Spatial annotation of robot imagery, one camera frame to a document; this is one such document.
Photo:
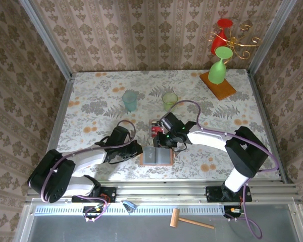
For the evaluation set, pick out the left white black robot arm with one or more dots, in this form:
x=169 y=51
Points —
x=91 y=157

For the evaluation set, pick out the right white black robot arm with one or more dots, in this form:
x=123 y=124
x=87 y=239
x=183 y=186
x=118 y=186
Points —
x=236 y=180

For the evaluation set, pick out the green translucent plastic cup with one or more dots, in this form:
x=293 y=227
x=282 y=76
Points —
x=170 y=99

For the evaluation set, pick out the blue translucent plastic cup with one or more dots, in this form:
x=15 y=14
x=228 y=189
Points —
x=130 y=100

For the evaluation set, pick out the small blue tag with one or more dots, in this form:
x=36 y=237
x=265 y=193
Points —
x=130 y=205

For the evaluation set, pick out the small wooden mallet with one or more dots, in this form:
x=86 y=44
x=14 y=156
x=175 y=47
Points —
x=175 y=218

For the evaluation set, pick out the green plastic wine glass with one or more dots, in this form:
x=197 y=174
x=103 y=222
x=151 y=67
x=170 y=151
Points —
x=217 y=73

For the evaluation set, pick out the grey metal sheet panel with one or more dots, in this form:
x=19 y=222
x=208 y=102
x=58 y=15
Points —
x=141 y=229

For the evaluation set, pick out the red plastic wine glass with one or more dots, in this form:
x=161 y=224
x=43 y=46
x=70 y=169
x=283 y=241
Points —
x=218 y=40

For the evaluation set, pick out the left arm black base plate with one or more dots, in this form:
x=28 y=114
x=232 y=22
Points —
x=108 y=194

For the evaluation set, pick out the aluminium front frame rail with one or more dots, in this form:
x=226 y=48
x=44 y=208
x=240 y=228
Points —
x=161 y=191

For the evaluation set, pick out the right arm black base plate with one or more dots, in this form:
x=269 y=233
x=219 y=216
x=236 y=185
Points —
x=213 y=194

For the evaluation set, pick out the aluminium table side rail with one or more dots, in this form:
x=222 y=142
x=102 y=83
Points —
x=267 y=126
x=57 y=126

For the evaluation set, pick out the aluminium frame post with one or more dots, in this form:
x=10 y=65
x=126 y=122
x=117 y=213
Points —
x=47 y=37
x=270 y=37

